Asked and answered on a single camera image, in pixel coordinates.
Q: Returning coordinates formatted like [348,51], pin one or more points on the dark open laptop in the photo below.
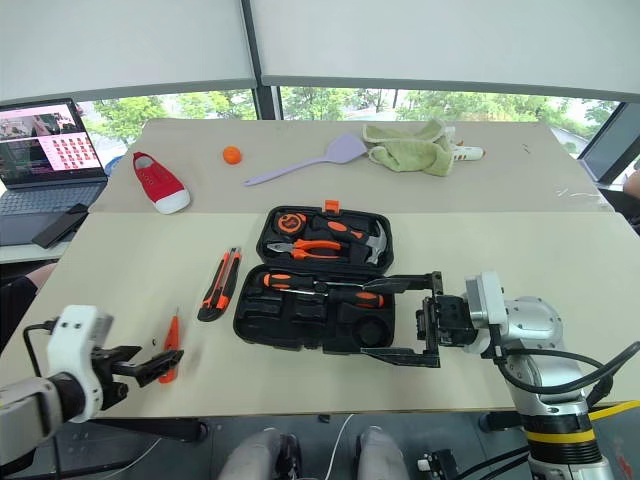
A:
[612,150]

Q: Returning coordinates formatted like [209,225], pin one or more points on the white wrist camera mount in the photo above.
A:
[70,345]
[487,300]

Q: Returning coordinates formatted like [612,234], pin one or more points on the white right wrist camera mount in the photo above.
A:
[487,300]

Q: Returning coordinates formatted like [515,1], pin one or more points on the black orange utility knife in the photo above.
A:
[220,290]

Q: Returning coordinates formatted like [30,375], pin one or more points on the lilac silicone spatula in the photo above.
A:
[342,148]

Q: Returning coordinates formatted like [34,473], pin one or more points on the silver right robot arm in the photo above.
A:
[535,325]

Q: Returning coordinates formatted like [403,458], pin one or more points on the white roller blind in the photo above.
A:
[125,45]
[450,45]

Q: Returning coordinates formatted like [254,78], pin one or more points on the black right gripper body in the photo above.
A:
[450,320]

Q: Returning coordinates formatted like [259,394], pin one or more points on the orange black tape measure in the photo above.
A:
[290,222]

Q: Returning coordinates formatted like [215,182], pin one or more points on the black table base bar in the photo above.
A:
[150,430]

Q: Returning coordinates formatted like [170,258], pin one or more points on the red canvas shoe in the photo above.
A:
[160,187]

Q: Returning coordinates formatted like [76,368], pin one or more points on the claw hammer orange grip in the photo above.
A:
[345,231]

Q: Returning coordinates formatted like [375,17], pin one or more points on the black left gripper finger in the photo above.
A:
[125,353]
[150,367]

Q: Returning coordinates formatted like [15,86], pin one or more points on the grey rounded robot knee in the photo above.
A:
[382,455]
[260,455]

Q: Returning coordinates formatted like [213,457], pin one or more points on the small orange ball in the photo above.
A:
[233,155]

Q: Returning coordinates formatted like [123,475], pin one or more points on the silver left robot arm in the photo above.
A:
[22,410]

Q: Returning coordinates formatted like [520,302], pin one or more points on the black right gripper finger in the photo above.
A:
[415,357]
[405,282]

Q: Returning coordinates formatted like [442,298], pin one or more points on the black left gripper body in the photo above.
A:
[107,395]

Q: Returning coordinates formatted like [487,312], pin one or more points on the large orange black screwdriver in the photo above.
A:
[360,299]

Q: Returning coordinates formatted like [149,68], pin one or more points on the black smartphone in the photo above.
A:
[60,226]

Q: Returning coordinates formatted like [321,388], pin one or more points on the seated person's leg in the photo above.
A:
[20,300]

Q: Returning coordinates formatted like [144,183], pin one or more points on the open laptop pink screen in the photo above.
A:
[45,150]

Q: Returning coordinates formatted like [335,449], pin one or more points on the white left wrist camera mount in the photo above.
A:
[70,345]

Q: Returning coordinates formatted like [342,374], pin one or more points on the black plastic tool case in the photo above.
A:
[310,325]

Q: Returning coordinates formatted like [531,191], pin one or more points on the white orange toy gun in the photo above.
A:
[467,152]

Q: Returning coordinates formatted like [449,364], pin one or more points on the black window frame post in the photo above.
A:
[265,75]

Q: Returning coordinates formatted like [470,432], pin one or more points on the small black floor device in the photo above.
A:
[440,465]

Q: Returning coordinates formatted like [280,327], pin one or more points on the green towel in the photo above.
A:
[415,150]

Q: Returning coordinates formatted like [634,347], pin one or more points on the small orange black screwdriver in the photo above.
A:
[277,280]

